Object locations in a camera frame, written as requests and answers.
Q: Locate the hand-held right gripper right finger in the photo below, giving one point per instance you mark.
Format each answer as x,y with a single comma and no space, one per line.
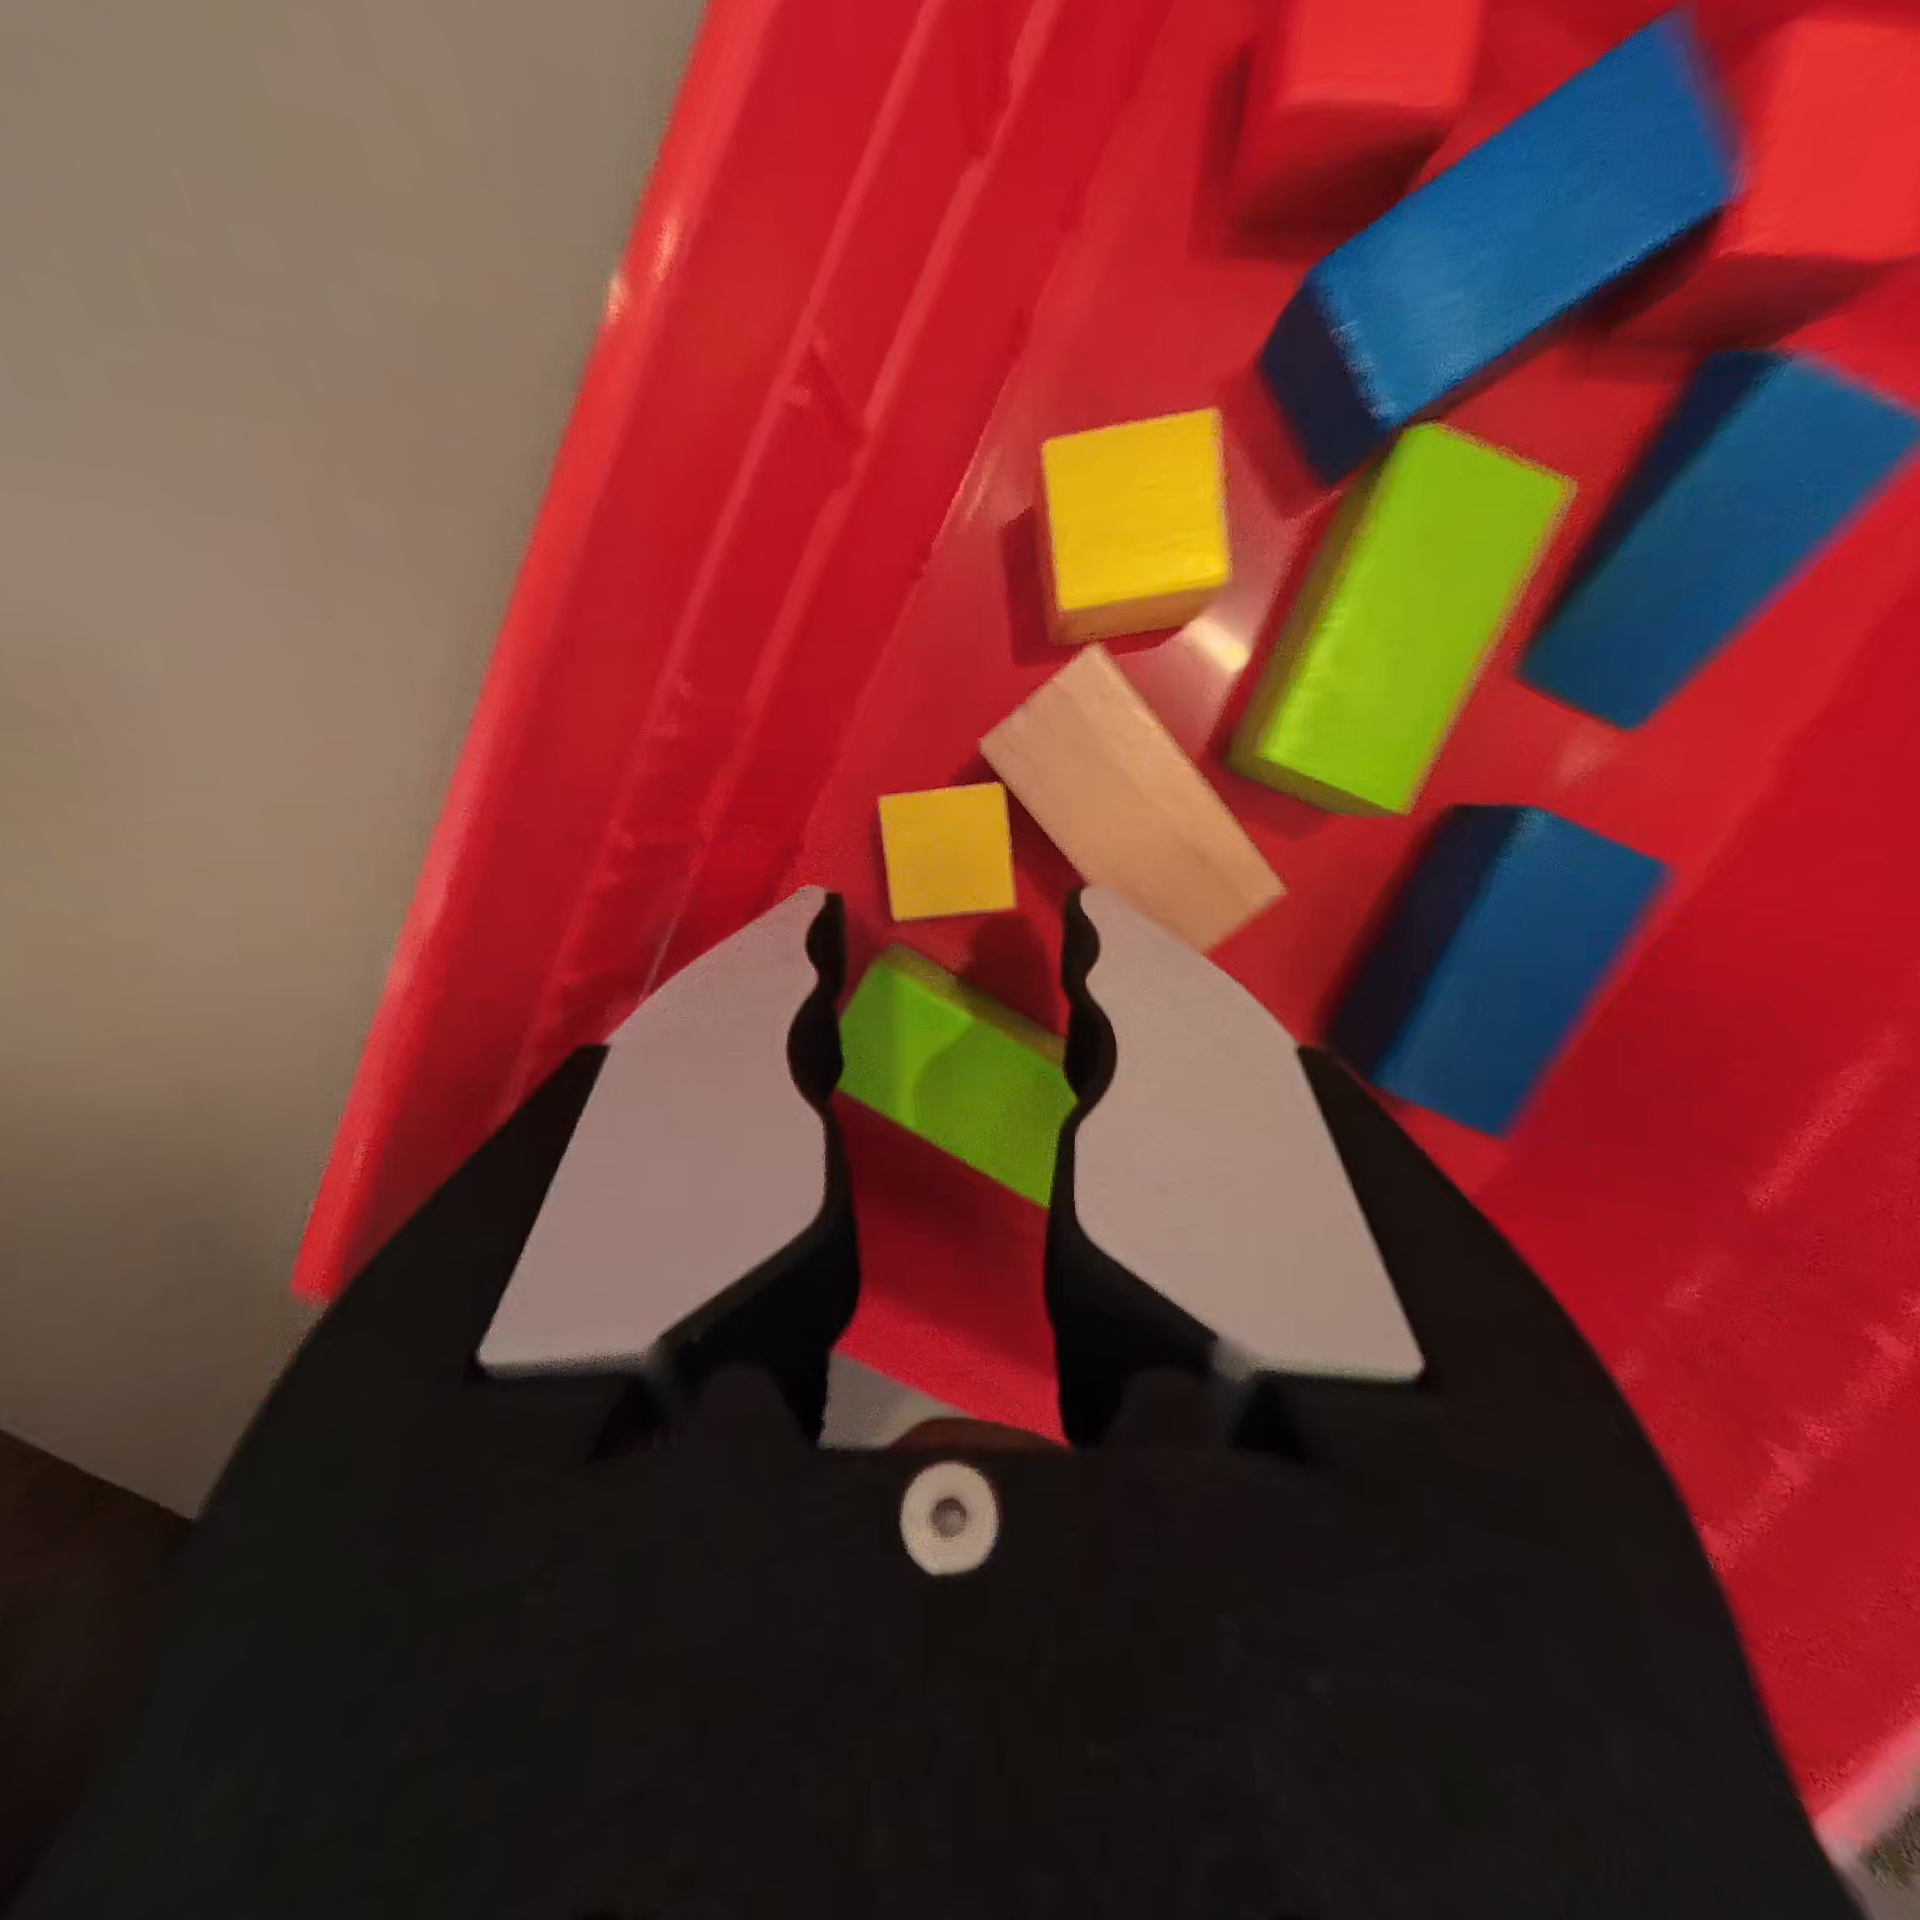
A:
1231,1187

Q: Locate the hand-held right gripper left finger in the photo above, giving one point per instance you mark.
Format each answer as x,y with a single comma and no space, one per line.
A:
666,1187

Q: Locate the red plastic bin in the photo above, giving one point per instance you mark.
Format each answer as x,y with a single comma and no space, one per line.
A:
751,600

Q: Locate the pile of coloured wooden blocks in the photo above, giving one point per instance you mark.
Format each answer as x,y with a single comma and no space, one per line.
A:
1397,617

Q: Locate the grey desk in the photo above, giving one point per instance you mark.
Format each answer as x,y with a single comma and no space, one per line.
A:
240,600

